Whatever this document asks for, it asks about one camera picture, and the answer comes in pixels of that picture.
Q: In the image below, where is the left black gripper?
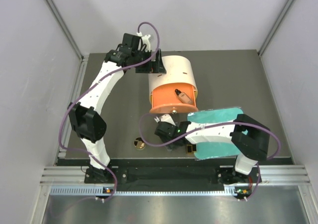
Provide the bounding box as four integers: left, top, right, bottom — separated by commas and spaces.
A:
131, 49, 165, 74

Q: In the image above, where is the white drawer organizer shell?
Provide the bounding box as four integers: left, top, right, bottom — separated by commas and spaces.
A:
148, 55, 198, 103

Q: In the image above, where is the gold black eyeshadow palette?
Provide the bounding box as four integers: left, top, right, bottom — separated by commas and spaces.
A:
186, 144, 197, 154

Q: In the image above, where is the orange top drawer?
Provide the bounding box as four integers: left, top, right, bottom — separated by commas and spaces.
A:
150, 83, 198, 114

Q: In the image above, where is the foundation bottle black pump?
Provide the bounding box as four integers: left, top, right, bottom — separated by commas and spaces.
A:
174, 89, 193, 105

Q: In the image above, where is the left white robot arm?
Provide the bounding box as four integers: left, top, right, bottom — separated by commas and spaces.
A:
68, 32, 166, 184

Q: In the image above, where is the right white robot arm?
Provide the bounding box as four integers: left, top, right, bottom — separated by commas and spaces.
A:
155, 114, 272, 184

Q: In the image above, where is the round gold compact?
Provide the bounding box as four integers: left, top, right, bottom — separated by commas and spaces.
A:
134, 137, 146, 150

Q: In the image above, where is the teal plastic package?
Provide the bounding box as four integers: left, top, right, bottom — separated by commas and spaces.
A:
187, 107, 244, 160

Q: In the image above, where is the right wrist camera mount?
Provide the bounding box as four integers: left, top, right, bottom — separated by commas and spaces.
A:
154, 114, 175, 126

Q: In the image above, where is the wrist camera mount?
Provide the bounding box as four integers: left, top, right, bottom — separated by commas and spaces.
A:
137, 32, 152, 52
154, 114, 175, 126

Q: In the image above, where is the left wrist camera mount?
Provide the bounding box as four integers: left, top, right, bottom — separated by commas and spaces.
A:
137, 32, 152, 52

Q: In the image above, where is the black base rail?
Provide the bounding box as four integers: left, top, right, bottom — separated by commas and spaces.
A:
84, 166, 259, 186

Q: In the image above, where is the white cable duct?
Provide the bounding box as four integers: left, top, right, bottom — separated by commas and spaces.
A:
50, 186, 248, 197

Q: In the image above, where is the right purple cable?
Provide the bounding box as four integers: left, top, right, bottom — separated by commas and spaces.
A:
139, 113, 282, 201

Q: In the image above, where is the purple cable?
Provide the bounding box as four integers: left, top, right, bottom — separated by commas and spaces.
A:
58, 22, 161, 201
139, 113, 282, 201

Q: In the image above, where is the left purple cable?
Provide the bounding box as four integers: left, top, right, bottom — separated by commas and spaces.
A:
58, 22, 161, 201

